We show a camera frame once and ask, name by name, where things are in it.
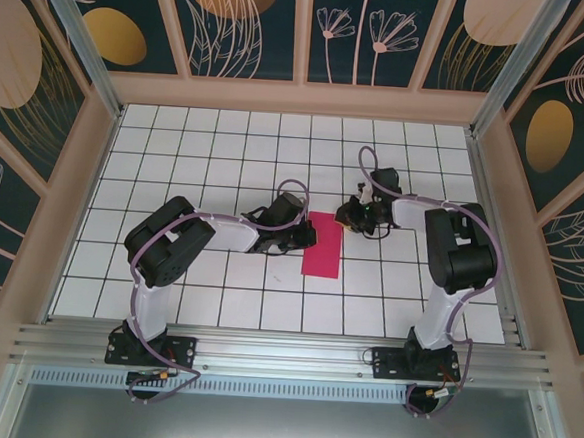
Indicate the red paper sheet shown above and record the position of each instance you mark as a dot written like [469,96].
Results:
[322,253]

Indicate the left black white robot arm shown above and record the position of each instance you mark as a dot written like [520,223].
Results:
[170,240]

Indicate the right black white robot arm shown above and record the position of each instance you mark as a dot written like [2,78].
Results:
[465,251]

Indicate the grey metal sheet panel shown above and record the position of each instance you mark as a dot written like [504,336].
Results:
[277,428]

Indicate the small yellow power connector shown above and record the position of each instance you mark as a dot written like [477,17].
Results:
[163,374]
[430,392]

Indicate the aluminium side rail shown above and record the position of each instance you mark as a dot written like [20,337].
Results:
[483,167]

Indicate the long aluminium mounting rail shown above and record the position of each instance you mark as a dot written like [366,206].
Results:
[283,351]

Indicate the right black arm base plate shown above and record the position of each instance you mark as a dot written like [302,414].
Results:
[387,363]

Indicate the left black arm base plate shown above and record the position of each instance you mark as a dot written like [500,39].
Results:
[183,347]

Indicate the aluminium corner post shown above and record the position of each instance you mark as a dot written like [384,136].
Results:
[80,39]
[517,69]

